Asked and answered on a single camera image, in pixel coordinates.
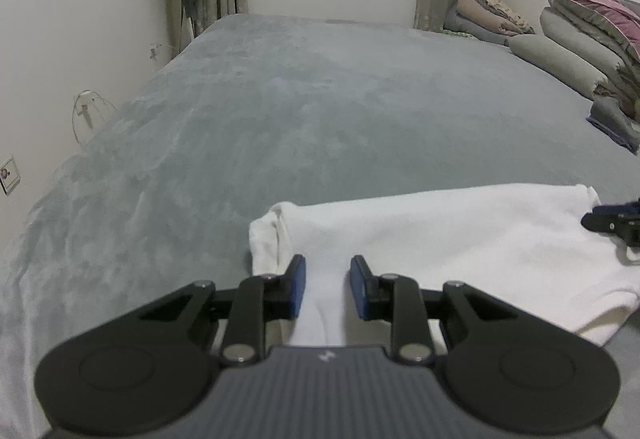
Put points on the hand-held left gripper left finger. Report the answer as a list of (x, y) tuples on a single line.
[(298, 286)]

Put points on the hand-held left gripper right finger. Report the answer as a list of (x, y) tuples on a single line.
[(357, 289)]

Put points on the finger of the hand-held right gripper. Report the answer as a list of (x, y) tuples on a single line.
[(620, 208), (607, 223)]

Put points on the white sweatshirt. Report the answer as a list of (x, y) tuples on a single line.
[(450, 239)]

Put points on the purple cloth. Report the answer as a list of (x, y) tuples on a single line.
[(602, 129)]

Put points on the grey bed blanket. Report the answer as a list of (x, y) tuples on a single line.
[(300, 119)]

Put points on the folded grey quilt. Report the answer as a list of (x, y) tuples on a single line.
[(585, 36)]

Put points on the folded pink quilt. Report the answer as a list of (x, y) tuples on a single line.
[(600, 6)]

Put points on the floral patterned pillow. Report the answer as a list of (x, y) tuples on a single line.
[(505, 9)]

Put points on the folded blankets by curtain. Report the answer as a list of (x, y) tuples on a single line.
[(475, 21)]

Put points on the dark grey hanging garment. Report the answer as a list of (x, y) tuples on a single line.
[(194, 11)]

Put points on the small white wall plug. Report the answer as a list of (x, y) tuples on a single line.
[(155, 53)]

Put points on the white wall socket with sticker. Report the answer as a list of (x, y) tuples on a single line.
[(9, 175)]

